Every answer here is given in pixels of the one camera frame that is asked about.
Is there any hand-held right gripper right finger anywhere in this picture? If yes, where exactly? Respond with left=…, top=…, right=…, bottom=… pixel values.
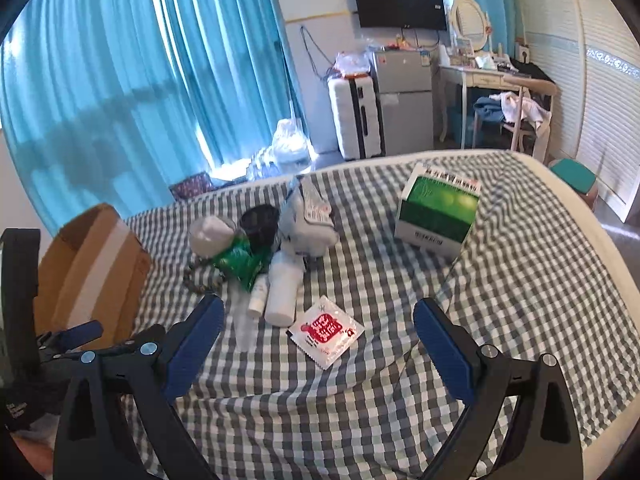
left=413, top=297, right=585, bottom=480

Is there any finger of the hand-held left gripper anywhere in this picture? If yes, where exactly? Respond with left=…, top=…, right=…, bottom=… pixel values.
left=36, top=321, right=104, bottom=356

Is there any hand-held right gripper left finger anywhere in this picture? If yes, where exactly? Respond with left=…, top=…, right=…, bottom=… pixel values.
left=52, top=294, right=226, bottom=480

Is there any brown cardboard box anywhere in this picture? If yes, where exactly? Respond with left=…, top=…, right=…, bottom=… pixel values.
left=34, top=203, right=153, bottom=356

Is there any green snack packet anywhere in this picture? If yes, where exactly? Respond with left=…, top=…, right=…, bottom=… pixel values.
left=210, top=237, right=273, bottom=293

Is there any white toothpaste tube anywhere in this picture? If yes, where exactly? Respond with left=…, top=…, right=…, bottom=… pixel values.
left=264, top=252, right=304, bottom=326

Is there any white tissue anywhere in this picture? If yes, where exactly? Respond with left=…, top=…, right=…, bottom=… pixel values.
left=189, top=216, right=236, bottom=257

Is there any red and white sachet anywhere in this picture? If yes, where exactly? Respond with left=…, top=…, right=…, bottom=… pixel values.
left=286, top=296, right=365, bottom=371

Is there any green and white carton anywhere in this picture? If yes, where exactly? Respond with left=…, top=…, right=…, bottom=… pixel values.
left=393, top=161, right=482, bottom=264

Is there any clear plastic bottle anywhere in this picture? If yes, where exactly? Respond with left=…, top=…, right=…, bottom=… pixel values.
left=231, top=290, right=256, bottom=353

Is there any small white bottle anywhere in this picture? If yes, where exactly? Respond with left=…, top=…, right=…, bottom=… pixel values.
left=246, top=275, right=271, bottom=317

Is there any black cup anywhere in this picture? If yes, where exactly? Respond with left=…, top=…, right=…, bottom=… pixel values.
left=239, top=205, right=281, bottom=253

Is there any patterned bag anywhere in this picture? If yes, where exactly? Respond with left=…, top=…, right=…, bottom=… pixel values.
left=170, top=171, right=218, bottom=202

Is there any white foil bag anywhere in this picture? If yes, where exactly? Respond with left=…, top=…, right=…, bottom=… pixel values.
left=277, top=175, right=338, bottom=261

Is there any pack of water bottles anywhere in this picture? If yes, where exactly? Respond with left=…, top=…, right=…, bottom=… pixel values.
left=245, top=147, right=281, bottom=181

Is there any teal stool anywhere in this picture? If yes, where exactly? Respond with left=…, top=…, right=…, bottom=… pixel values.
left=548, top=158, right=599, bottom=211

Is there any blue garment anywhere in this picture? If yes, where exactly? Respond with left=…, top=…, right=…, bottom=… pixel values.
left=474, top=96, right=506, bottom=123

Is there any grey mini fridge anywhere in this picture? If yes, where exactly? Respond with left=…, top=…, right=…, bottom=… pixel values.
left=370, top=50, right=435, bottom=156

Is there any white garment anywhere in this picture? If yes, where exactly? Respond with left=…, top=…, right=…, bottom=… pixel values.
left=490, top=91, right=551, bottom=136

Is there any white suitcase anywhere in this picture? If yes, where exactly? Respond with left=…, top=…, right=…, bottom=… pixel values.
left=327, top=74, right=386, bottom=161

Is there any wooden desk with mirror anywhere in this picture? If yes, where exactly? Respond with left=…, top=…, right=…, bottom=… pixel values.
left=439, top=62, right=521, bottom=148

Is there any wooden chair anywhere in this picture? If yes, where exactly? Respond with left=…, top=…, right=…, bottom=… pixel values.
left=472, top=77, right=557, bottom=161

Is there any white louvered wardrobe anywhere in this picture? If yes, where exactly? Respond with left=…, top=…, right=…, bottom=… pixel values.
left=510, top=0, right=640, bottom=221

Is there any black bag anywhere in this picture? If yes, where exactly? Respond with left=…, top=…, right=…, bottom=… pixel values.
left=507, top=57, right=556, bottom=83

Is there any white plastic bag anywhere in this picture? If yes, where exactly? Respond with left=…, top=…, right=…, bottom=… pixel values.
left=335, top=51, right=373, bottom=78

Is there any oval white mirror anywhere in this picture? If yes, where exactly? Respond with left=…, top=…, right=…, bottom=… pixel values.
left=450, top=0, right=493, bottom=53

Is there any beaded bracelet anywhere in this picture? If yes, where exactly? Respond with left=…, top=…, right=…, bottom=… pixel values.
left=182, top=255, right=226, bottom=291

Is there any dark wall cable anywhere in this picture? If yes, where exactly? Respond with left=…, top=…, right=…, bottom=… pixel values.
left=300, top=24, right=333, bottom=78

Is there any black wall television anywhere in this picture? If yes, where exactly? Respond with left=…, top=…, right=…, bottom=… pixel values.
left=351, top=0, right=448, bottom=32

